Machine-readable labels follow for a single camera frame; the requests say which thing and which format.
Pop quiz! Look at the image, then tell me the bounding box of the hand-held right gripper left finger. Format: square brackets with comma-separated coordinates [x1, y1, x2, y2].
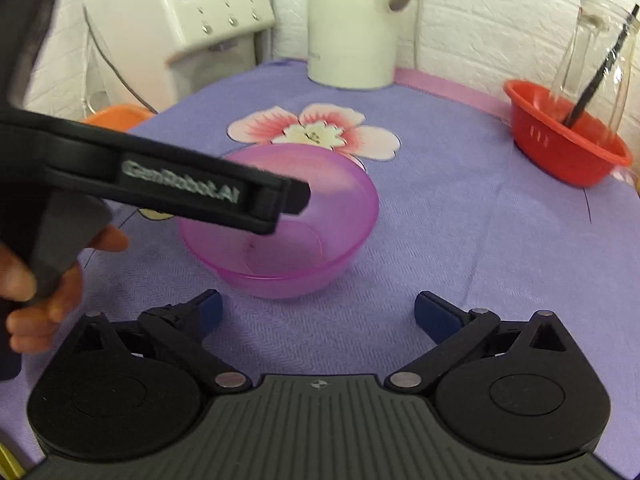
[75, 289, 253, 393]

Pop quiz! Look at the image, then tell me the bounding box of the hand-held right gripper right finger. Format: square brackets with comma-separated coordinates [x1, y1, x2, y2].
[384, 290, 566, 390]

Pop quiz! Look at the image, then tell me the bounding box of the purple plastic bowl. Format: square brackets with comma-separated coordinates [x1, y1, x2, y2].
[179, 147, 381, 301]

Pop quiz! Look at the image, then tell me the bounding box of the person's left hand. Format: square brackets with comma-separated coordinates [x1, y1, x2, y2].
[0, 225, 130, 356]

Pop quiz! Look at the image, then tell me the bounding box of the orange plastic basin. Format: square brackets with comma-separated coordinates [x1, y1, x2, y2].
[80, 104, 156, 132]

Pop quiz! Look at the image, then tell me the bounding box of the purple floral tablecloth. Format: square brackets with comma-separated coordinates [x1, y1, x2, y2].
[0, 57, 640, 466]

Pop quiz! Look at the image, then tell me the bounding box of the white water dispenser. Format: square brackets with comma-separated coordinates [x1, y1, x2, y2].
[82, 0, 277, 111]

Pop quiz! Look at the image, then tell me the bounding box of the red plastic basket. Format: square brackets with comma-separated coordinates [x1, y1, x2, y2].
[504, 79, 635, 188]

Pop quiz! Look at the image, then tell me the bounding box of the white thermos jug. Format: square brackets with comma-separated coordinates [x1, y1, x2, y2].
[306, 0, 420, 90]

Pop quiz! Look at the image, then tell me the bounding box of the black stirring stick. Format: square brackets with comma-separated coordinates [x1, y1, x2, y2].
[565, 4, 640, 128]

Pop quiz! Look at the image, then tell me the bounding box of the clear glass jar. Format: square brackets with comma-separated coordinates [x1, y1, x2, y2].
[550, 0, 640, 136]

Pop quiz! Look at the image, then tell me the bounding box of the grey dispenser cable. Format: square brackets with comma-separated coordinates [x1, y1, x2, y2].
[82, 2, 158, 113]

